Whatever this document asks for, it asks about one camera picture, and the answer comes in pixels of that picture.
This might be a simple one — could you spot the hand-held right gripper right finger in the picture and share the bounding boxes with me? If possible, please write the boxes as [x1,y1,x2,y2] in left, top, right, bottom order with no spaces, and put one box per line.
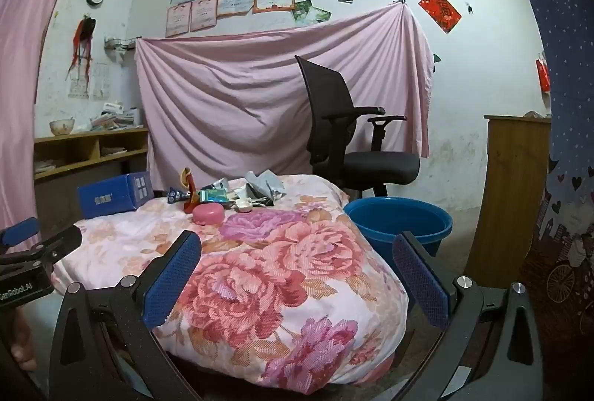
[392,231,544,401]

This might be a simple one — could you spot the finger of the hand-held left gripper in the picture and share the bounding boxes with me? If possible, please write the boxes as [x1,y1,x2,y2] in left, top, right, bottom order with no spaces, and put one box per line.
[28,225,83,265]
[0,216,40,253]

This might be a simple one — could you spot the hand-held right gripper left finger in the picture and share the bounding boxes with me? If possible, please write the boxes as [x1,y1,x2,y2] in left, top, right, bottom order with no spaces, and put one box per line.
[49,230,205,401]

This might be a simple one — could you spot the blue plastic basin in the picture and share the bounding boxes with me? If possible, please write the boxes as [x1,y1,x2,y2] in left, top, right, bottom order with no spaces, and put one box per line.
[343,196,453,258]

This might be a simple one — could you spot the pink round case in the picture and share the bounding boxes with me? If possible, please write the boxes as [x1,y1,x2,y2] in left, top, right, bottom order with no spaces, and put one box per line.
[192,201,223,225]

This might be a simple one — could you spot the red yellow snack wrapper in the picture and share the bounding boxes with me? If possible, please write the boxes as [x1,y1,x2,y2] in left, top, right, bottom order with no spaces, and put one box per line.
[180,168,200,213]

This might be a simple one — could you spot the person's left hand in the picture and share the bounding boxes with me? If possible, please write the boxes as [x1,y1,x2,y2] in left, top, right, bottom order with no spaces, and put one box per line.
[7,310,39,372]

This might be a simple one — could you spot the wooden shelf unit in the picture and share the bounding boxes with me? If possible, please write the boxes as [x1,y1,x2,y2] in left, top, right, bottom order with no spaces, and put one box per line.
[33,127,150,239]

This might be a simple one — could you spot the blue cardboard box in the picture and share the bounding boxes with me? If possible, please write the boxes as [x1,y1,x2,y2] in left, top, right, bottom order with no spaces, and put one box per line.
[77,171,155,221]

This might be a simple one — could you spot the floral blanket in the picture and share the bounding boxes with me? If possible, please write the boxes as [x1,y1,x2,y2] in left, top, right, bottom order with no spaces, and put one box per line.
[51,173,409,388]

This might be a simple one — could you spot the wooden cabinet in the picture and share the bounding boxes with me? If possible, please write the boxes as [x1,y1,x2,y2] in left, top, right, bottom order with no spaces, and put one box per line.
[483,114,553,288]

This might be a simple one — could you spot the stack of books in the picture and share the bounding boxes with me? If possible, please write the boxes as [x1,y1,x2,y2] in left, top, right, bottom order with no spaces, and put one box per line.
[88,101,142,133]

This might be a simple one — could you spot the pink curtain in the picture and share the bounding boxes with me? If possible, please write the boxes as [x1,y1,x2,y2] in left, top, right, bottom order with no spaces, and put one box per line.
[0,0,103,239]

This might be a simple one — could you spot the pink hanging sheet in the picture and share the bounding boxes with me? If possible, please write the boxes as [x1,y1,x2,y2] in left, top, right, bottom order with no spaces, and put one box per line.
[134,2,432,190]

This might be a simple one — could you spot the black office chair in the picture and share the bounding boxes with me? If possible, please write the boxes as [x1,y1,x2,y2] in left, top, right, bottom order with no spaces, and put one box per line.
[294,55,421,198]

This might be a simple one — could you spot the red tassel ornament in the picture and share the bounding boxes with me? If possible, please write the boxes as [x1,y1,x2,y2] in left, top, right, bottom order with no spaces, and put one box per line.
[67,13,97,79]

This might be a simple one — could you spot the red hanging bag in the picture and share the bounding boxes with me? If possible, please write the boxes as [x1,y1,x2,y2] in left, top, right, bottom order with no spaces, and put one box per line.
[536,58,551,93]

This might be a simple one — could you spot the red paper poster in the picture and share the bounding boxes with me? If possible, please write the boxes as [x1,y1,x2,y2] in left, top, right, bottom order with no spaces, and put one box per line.
[418,0,462,34]

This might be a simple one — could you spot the blue dotted curtain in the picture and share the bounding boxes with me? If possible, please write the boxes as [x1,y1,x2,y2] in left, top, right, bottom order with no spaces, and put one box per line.
[485,0,594,323]

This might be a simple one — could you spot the green photo print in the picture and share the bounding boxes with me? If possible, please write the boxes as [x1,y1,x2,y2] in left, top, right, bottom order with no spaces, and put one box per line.
[291,0,313,26]
[307,6,332,27]

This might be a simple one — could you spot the white wall paper sheet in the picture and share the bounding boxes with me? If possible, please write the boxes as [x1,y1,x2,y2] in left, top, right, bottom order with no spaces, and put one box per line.
[69,71,91,99]

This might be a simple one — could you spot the metal wall rack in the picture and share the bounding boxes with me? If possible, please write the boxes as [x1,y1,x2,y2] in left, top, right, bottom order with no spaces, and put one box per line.
[104,36,140,56]

